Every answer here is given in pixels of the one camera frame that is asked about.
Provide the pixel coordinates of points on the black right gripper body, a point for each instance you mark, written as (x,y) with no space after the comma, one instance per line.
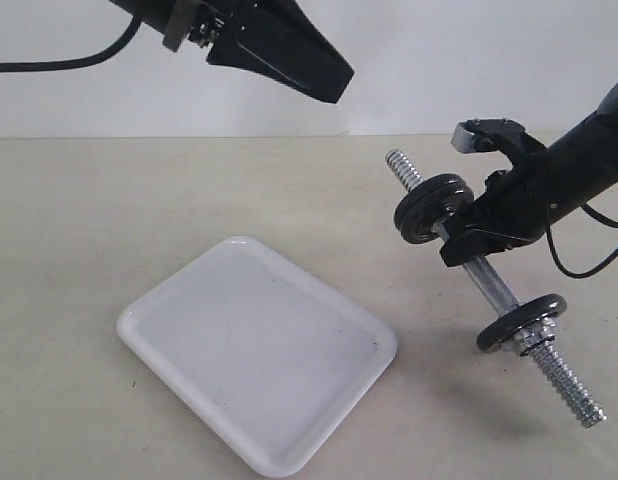
(524,200)

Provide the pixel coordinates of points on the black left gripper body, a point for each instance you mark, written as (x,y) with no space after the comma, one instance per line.
(203,23)

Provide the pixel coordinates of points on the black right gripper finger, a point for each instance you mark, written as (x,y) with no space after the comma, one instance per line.
(470,235)

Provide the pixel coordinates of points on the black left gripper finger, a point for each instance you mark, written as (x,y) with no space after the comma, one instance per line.
(270,21)
(303,66)

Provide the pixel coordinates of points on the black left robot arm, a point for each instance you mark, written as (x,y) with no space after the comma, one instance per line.
(153,14)

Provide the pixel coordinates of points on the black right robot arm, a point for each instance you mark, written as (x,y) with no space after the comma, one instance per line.
(586,156)

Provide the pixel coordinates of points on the chrome star collar nut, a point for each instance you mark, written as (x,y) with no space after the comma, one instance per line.
(534,335)

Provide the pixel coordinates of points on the white plastic tray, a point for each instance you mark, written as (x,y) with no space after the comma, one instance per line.
(266,355)

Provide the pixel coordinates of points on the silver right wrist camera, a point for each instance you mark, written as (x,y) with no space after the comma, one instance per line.
(486,135)

